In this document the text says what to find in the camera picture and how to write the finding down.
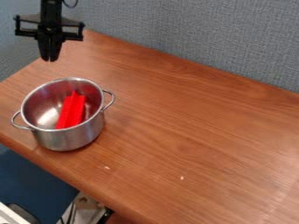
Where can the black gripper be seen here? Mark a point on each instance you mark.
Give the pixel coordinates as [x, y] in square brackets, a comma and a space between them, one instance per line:
[51, 24]

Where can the stainless steel pot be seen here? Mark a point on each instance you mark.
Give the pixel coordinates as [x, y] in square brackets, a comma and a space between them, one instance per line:
[39, 113]

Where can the red rectangular block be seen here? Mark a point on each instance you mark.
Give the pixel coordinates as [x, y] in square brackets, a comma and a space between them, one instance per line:
[72, 111]

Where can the white object at corner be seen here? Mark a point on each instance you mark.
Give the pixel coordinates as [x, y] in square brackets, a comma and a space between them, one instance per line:
[8, 217]

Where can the metal table leg frame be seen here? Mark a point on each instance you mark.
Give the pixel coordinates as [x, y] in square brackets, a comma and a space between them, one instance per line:
[84, 211]

